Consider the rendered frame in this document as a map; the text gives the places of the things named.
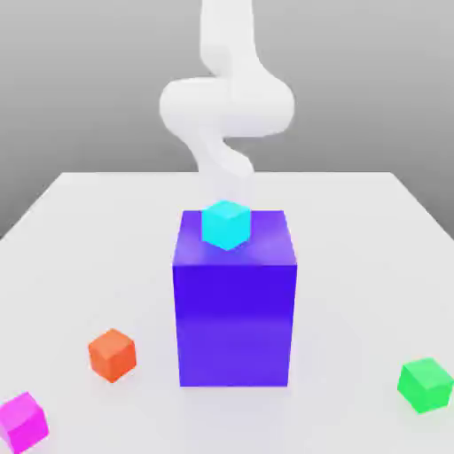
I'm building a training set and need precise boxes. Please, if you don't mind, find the small cyan cube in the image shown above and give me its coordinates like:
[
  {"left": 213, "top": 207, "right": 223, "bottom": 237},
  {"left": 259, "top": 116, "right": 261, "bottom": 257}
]
[{"left": 200, "top": 199, "right": 252, "bottom": 252}]

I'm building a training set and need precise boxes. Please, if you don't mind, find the small orange cube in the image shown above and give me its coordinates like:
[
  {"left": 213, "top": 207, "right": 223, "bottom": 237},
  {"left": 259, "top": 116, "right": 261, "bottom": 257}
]
[{"left": 87, "top": 327, "right": 137, "bottom": 385}]

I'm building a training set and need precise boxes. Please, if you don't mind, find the small green cube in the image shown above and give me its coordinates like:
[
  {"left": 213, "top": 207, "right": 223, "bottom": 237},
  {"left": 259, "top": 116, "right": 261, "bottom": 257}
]
[{"left": 395, "top": 356, "right": 454, "bottom": 415}]

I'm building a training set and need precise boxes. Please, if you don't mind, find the small magenta cube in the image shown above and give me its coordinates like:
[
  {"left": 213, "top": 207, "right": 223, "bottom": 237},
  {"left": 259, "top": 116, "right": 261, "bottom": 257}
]
[{"left": 0, "top": 390, "right": 51, "bottom": 454}]

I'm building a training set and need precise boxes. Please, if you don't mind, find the large purple box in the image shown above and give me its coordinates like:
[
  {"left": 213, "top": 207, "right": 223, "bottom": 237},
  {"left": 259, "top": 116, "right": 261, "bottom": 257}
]
[{"left": 171, "top": 209, "right": 298, "bottom": 388}]

